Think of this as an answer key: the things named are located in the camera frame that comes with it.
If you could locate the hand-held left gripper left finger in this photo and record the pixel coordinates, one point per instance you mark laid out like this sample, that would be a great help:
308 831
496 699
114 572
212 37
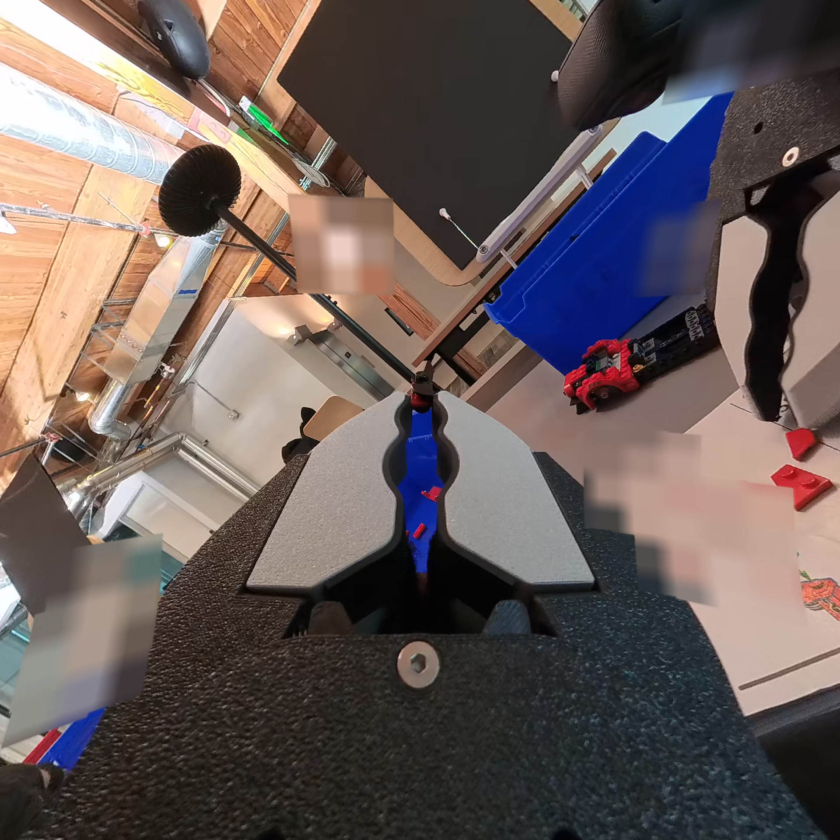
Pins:
328 518

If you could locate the black flat panel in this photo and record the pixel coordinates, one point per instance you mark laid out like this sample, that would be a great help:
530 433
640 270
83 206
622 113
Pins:
426 98

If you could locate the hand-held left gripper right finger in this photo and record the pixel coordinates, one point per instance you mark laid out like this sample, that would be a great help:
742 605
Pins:
518 518

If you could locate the pale wood-edged tabletop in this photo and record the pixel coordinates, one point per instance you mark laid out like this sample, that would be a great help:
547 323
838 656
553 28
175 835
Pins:
430 253

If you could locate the red lego wedge plate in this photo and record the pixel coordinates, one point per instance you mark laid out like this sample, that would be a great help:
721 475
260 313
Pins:
802 487

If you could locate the blue plastic bin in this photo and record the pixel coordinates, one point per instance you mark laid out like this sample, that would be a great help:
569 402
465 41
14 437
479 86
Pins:
417 459
590 275

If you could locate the brown wooden desk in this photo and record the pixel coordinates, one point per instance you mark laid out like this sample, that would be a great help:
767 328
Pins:
453 325

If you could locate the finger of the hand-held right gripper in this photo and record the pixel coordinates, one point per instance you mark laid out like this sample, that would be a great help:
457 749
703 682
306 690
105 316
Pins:
820 315
735 295

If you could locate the black mesh office chair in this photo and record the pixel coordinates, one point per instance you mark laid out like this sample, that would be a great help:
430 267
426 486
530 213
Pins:
610 59

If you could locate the silver round air duct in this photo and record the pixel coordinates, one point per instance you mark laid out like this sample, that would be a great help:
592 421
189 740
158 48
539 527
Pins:
65 121

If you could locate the white lego instruction booklet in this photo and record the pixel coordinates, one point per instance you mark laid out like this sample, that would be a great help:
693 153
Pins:
787 636

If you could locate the silver rectangular air duct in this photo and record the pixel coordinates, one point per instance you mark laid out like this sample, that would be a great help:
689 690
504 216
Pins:
157 308

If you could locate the white gooseneck device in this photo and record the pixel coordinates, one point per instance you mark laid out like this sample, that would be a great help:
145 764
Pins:
538 191

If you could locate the grey metal door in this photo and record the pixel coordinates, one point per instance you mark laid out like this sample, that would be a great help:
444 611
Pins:
354 367

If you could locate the black metal pole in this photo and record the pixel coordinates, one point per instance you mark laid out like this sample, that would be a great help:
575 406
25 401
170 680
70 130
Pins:
256 240

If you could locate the red lego slope piece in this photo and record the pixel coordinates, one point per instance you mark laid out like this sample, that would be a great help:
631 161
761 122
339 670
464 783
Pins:
800 443

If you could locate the small red black lego assembly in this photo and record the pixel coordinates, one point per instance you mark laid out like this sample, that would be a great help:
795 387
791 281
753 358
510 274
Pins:
423 394

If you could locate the red and black lego car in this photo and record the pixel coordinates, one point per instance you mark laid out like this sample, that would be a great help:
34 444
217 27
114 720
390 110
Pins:
604 377

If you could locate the black pleated round disc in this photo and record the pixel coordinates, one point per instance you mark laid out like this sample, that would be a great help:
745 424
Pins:
197 190

